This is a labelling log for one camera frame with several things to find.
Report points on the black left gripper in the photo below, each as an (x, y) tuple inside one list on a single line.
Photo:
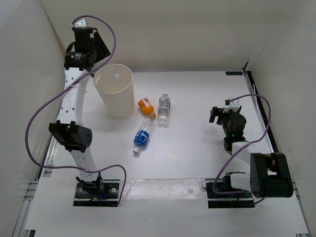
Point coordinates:
[(103, 52)]

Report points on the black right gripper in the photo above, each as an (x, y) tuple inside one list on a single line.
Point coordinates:
[(218, 112)]

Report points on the clear crushed plastic bottle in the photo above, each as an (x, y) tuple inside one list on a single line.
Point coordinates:
[(163, 110)]

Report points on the orange juice plastic bottle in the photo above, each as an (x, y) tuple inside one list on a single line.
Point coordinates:
[(146, 107)]

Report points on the blue label plastic bottle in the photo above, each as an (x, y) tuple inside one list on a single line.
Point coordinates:
[(143, 134)]

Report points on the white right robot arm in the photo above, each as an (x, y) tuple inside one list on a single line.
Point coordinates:
[(269, 175)]

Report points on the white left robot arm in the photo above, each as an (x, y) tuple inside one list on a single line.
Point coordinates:
[(68, 129)]

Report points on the white plastic bin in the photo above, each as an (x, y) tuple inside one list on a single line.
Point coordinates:
[(114, 84)]

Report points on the black right logo sticker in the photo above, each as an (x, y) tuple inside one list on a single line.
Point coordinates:
[(234, 73)]

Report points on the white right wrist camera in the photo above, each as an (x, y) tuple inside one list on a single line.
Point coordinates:
[(232, 106)]

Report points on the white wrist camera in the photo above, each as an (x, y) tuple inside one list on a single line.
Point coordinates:
[(232, 106), (79, 23)]

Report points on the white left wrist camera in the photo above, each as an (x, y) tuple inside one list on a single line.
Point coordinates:
[(79, 23)]

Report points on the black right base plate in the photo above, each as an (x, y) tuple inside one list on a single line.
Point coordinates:
[(217, 201)]

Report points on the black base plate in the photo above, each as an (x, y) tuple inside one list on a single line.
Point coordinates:
[(217, 201), (105, 196)]

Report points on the aluminium frame rail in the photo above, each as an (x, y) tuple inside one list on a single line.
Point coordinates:
[(20, 229)]

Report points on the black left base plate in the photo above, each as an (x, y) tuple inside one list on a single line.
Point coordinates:
[(105, 196)]

